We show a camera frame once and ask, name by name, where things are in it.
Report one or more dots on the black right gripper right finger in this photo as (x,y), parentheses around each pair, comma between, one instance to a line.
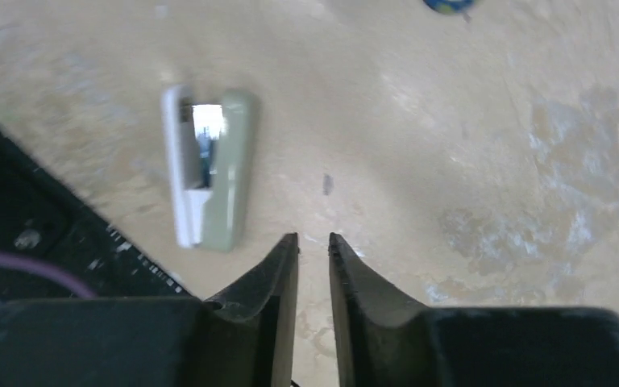
(384,337)

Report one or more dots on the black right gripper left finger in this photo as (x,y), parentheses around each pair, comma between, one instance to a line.
(242,336)

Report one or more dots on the poker chip near stapler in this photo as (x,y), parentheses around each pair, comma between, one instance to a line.
(450,7)

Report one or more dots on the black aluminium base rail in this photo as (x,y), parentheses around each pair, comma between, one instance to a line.
(42,220)

